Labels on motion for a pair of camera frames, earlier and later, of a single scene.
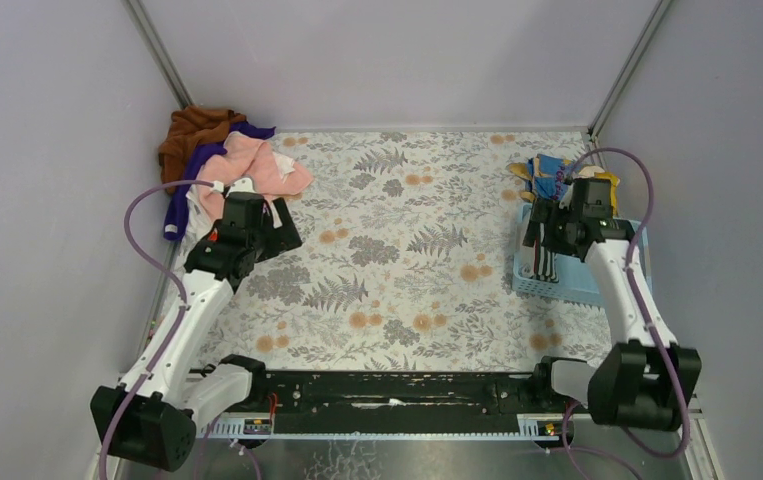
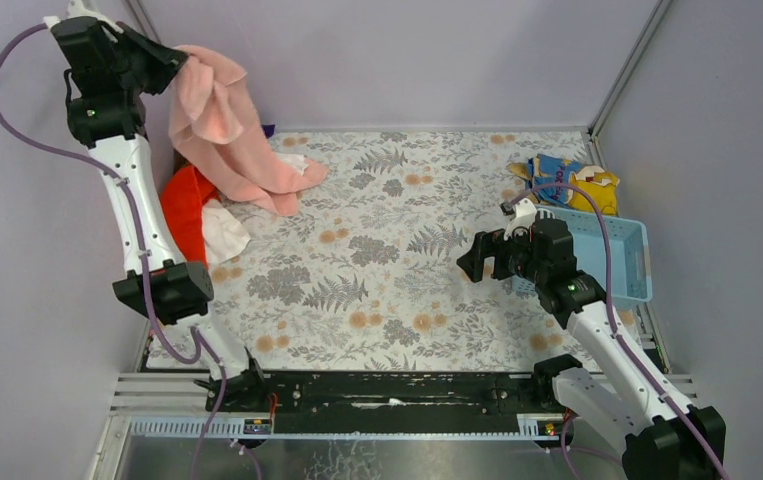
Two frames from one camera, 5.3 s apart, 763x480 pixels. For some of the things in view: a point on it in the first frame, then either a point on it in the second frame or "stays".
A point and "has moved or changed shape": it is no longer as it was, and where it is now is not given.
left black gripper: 282,234 -> 153,59
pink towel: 251,164 has moved or changed shape
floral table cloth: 407,260 stays
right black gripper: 541,232 -> 496,253
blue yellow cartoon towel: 546,175 stays
